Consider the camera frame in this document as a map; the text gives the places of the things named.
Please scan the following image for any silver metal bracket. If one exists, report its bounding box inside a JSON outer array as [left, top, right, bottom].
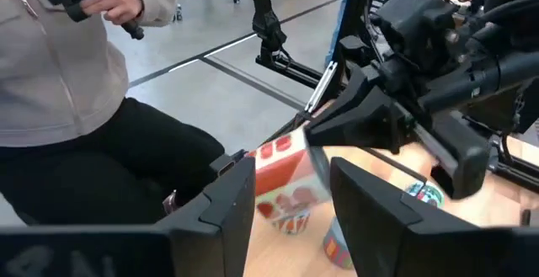
[[304, 61, 339, 115]]

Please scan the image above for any person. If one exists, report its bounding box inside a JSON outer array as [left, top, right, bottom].
[[0, 0, 227, 227]]

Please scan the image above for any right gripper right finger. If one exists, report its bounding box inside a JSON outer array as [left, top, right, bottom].
[[329, 156, 513, 277]]

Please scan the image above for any blue panel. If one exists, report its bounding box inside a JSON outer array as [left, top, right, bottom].
[[326, 0, 359, 67]]

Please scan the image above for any black metal stand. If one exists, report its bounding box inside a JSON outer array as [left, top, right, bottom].
[[247, 0, 326, 89]]

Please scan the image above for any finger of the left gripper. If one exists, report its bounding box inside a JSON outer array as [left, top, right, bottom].
[[305, 85, 416, 152], [313, 64, 382, 120]]

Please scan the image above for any person's hand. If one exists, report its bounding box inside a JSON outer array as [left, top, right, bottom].
[[79, 0, 145, 28]]

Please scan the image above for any colourful corn can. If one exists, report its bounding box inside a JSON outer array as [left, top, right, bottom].
[[323, 216, 355, 270]]

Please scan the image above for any diced tomato can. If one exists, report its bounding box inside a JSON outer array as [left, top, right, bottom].
[[247, 127, 334, 237]]

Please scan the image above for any carrot print can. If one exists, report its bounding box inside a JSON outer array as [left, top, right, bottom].
[[405, 181, 446, 210]]

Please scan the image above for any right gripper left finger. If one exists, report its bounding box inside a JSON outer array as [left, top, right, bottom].
[[154, 149, 257, 277]]

